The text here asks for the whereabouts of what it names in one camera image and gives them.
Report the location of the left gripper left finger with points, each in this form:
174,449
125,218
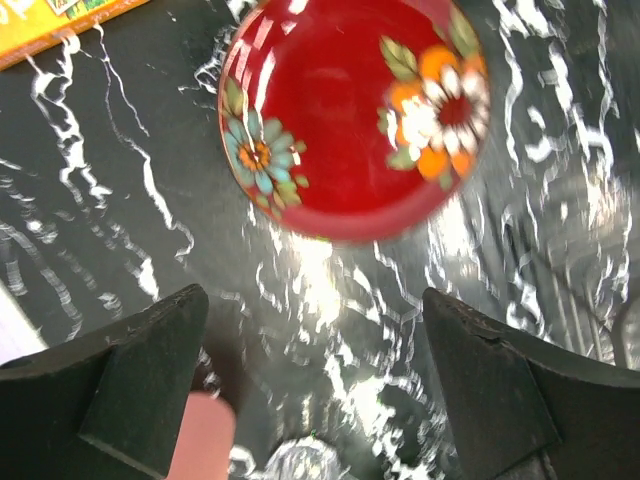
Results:
109,404

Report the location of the clear drinking glass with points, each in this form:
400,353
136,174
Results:
307,458

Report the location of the small pink cup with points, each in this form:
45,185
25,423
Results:
205,439

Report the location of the wire dish rack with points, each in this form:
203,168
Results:
585,252

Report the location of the red floral plate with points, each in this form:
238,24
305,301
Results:
353,120

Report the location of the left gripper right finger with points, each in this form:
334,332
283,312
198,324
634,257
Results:
523,408

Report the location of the orange book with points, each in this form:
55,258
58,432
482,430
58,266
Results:
29,27

